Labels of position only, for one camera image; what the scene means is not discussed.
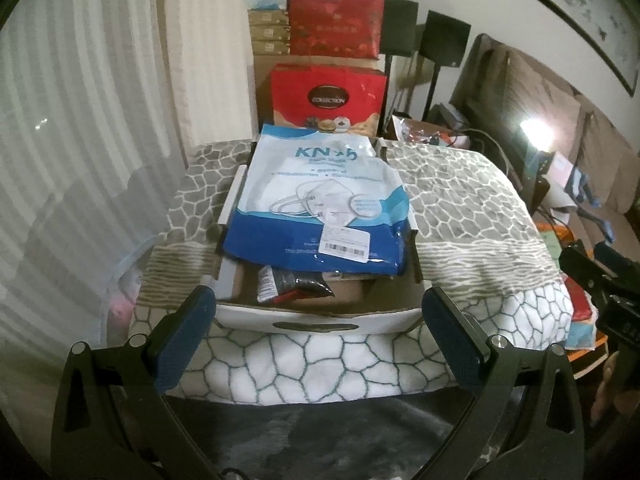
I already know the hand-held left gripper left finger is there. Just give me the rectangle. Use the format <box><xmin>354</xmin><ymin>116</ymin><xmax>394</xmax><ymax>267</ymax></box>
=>
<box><xmin>50</xmin><ymin>285</ymin><xmax>221</xmax><ymax>480</ymax></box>

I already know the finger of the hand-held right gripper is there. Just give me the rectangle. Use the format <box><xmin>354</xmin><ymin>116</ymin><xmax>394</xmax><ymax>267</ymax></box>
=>
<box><xmin>594</xmin><ymin>242</ymin><xmax>640</xmax><ymax>291</ymax></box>
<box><xmin>559</xmin><ymin>244</ymin><xmax>608</xmax><ymax>306</ymax></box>

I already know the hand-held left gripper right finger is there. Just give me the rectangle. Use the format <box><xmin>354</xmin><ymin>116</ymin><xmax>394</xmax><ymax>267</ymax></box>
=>
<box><xmin>421</xmin><ymin>286</ymin><xmax>586</xmax><ymax>480</ymax></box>

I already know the blue white face mask pack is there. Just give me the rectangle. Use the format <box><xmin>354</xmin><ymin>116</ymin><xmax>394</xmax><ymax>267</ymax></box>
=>
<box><xmin>222</xmin><ymin>124</ymin><xmax>411</xmax><ymax>277</ymax></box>

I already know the person's right hand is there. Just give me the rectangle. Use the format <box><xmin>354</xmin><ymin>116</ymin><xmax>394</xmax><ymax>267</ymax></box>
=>
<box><xmin>591</xmin><ymin>355</ymin><xmax>622</xmax><ymax>427</ymax></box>

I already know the clear plastic storage bin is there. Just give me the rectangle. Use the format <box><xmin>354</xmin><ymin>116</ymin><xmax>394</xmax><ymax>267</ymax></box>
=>
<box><xmin>102</xmin><ymin>247</ymin><xmax>151</xmax><ymax>342</ymax></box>

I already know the grey white patterned blanket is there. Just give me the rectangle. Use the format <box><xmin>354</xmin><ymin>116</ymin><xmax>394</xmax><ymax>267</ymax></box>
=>
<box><xmin>129</xmin><ymin>137</ymin><xmax>576</xmax><ymax>406</ymax></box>

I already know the small black packet red label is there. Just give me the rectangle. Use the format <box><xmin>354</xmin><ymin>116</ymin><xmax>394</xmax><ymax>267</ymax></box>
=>
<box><xmin>256</xmin><ymin>266</ymin><xmax>335</xmax><ymax>306</ymax></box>

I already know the grey fuzzy rug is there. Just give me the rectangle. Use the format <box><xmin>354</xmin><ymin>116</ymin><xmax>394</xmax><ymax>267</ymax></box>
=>
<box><xmin>165</xmin><ymin>392</ymin><xmax>501</xmax><ymax>480</ymax></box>

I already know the brown sofa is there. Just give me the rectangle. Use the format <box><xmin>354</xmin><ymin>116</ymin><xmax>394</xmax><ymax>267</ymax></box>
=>
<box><xmin>450</xmin><ymin>32</ymin><xmax>640</xmax><ymax>261</ymax></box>

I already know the clear bag with red items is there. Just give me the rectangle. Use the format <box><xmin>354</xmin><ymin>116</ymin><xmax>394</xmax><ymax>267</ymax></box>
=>
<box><xmin>392</xmin><ymin>114</ymin><xmax>466</xmax><ymax>148</ymax></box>

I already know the white curtain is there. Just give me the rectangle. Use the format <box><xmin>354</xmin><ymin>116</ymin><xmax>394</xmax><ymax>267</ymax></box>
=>
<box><xmin>0</xmin><ymin>0</ymin><xmax>257</xmax><ymax>411</ymax></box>

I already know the large brown cardboard box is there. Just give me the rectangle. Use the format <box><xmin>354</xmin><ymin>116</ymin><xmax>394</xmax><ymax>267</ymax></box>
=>
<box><xmin>252</xmin><ymin>55</ymin><xmax>387</xmax><ymax>137</ymax></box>

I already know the black speaker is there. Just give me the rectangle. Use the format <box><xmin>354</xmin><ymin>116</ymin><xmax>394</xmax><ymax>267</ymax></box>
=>
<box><xmin>419</xmin><ymin>10</ymin><xmax>472</xmax><ymax>68</ymax></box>
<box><xmin>375</xmin><ymin>0</ymin><xmax>420</xmax><ymax>57</ymax></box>

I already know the flat brown box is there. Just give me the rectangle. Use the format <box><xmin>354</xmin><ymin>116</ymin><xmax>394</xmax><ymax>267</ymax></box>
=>
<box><xmin>248</xmin><ymin>9</ymin><xmax>291</xmax><ymax>27</ymax></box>
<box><xmin>248</xmin><ymin>40</ymin><xmax>291</xmax><ymax>57</ymax></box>
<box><xmin>248</xmin><ymin>25</ymin><xmax>291</xmax><ymax>42</ymax></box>

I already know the red floral gift box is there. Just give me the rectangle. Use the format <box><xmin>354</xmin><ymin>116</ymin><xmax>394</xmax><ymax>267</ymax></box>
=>
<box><xmin>289</xmin><ymin>0</ymin><xmax>385</xmax><ymax>58</ymax></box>

